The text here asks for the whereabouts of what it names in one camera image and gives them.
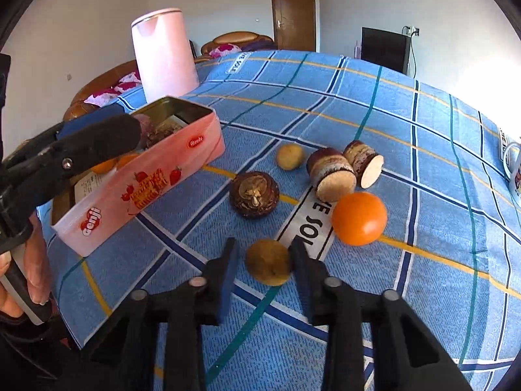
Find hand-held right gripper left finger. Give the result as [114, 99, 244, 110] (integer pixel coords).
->
[81, 237, 239, 391]

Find floral pillow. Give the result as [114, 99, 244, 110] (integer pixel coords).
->
[209, 43, 244, 59]
[83, 89, 120, 108]
[115, 72, 142, 91]

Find black television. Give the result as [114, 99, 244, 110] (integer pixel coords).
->
[361, 27, 411, 76]

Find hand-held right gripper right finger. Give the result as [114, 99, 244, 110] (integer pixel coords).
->
[288, 237, 475, 391]

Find brown water chestnut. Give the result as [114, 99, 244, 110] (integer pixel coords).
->
[229, 171, 281, 221]

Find person's left hand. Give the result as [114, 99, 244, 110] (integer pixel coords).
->
[0, 214, 53, 319]

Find brown leather sofa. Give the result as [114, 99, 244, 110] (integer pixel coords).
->
[200, 31, 274, 60]
[64, 60, 141, 122]

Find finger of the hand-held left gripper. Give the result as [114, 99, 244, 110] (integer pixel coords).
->
[0, 115, 142, 212]
[0, 106, 135, 167]

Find white printed mug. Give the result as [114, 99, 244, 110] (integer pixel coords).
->
[503, 142, 521, 206]

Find large orange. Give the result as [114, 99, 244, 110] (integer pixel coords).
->
[331, 192, 388, 247]

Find longan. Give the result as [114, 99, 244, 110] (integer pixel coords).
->
[245, 239, 293, 286]

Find pink electric kettle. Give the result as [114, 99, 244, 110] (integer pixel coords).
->
[131, 8, 199, 102]

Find cut sugarcane piece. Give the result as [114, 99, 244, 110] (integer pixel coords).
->
[343, 140, 385, 189]
[306, 148, 357, 203]

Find pink tin box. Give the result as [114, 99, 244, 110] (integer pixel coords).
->
[49, 96, 226, 257]

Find brown wooden door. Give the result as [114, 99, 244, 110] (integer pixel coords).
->
[270, 0, 317, 52]

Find blue checked tablecloth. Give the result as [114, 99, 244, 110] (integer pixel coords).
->
[36, 50, 521, 391]

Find brown kiwi fruit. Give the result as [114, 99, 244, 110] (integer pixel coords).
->
[276, 144, 305, 170]

